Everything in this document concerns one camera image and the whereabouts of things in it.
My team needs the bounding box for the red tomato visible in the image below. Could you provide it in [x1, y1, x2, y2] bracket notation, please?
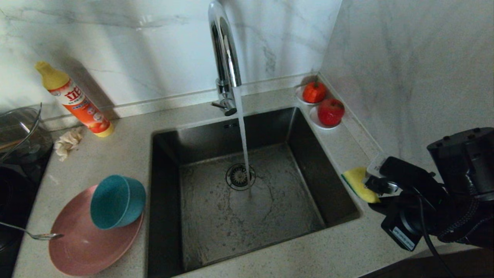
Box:
[303, 77, 328, 103]

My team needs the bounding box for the red apple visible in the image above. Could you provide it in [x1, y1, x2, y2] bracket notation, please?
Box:
[318, 98, 346, 126]

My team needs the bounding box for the small white dish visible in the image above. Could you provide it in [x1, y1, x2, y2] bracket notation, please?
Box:
[310, 105, 343, 130]
[296, 85, 328, 105]

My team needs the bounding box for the black stovetop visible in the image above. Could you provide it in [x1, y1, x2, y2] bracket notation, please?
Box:
[0, 154, 52, 278]

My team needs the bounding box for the yellow green sponge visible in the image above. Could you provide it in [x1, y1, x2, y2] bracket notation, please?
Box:
[342, 167, 381, 204]

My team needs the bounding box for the round sink drain strainer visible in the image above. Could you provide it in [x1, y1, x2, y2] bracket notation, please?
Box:
[226, 163, 256, 191]

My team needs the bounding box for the crumpled white cloth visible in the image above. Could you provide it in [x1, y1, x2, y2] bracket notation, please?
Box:
[53, 127, 83, 162]

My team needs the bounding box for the orange dish soap bottle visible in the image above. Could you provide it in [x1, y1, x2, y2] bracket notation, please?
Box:
[35, 61, 115, 138]

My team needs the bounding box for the metal spoon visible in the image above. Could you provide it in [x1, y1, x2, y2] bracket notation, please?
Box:
[0, 221, 64, 241]

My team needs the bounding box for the stainless steel sink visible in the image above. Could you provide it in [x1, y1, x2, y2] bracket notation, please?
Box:
[146, 106, 361, 278]

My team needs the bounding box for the pink plate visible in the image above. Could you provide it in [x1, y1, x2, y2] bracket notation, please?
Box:
[48, 185, 144, 276]

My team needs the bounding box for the chrome gooseneck faucet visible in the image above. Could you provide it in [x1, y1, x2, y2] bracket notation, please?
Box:
[208, 0, 243, 117]

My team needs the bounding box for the teal bowl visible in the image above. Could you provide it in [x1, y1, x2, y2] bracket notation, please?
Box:
[90, 175, 147, 230]

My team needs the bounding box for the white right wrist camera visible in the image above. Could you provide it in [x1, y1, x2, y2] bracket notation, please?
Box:
[365, 154, 446, 201]

